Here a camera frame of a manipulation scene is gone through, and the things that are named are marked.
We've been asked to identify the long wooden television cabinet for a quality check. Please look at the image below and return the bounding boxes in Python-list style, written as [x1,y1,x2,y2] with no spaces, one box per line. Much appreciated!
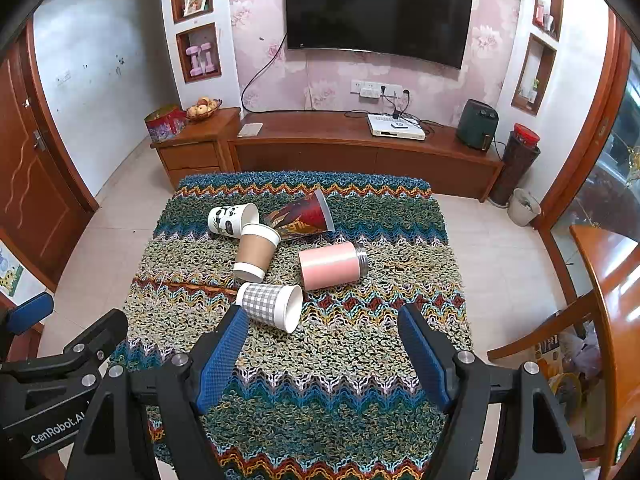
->
[227,109,506,203]

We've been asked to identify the dark green air fryer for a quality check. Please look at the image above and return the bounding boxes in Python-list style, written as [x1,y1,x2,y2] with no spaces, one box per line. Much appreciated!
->
[456,99,500,150]

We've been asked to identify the pink tumbler cup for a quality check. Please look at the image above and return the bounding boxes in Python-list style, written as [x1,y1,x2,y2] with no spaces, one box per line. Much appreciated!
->
[299,241,369,291]

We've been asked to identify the red patterned paper cup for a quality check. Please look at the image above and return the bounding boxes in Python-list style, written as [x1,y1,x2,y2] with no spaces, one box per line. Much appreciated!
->
[264,189,335,237]

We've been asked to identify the brown wooden door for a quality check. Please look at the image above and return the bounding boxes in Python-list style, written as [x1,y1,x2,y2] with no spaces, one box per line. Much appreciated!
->
[0,35,96,288]

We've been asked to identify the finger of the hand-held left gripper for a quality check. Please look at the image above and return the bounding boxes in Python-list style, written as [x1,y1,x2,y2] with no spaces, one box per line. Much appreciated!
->
[0,309,130,416]
[0,292,55,341]

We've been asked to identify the black flat television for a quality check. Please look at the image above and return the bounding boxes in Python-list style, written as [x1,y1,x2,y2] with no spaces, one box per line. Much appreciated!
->
[284,0,474,70]

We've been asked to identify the colourful knitted blanket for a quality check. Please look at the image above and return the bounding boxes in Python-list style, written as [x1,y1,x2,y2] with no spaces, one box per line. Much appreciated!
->
[107,172,473,480]

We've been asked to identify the small wooden drawer cabinet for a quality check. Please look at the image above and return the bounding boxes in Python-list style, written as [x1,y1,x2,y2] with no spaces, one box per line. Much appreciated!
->
[151,107,242,192]

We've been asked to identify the basket of fruit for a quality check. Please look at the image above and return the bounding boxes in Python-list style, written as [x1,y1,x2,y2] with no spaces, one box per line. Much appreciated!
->
[186,97,223,122]

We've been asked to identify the wooden chair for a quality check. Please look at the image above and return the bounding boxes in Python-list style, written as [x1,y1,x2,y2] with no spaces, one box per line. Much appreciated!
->
[487,224,640,480]

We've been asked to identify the white waste bin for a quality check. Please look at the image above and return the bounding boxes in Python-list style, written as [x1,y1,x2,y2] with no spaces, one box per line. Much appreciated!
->
[507,188,542,227]

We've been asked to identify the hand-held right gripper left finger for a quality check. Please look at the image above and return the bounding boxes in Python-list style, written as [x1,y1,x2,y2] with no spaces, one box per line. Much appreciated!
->
[65,304,251,480]

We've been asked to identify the black television cable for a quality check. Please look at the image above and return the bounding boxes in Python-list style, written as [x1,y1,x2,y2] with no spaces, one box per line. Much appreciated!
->
[240,32,288,113]

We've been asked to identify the brown paper cup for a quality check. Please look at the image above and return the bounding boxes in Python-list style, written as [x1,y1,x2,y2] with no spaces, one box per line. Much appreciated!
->
[233,223,282,282]

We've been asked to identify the tall dark bin red lid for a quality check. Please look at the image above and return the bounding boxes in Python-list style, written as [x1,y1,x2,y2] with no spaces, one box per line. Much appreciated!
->
[489,124,542,206]

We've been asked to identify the plastic bag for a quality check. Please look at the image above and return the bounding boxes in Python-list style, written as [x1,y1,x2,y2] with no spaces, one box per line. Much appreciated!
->
[560,320,601,377]

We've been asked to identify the white set-top box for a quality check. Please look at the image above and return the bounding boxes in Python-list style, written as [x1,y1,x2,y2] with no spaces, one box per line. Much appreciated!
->
[367,113,427,141]

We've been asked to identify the grey checkered paper cup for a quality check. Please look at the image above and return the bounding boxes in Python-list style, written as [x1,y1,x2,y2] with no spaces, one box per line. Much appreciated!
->
[235,282,304,334]

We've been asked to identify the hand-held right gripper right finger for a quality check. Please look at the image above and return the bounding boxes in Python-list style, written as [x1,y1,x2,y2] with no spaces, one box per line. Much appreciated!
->
[397,304,586,480]

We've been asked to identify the white panda print cup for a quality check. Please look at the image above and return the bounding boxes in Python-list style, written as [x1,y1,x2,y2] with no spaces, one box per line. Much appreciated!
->
[208,203,261,238]

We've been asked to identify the red gift box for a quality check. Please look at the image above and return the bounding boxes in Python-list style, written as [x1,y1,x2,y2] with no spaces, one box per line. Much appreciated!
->
[145,105,187,142]

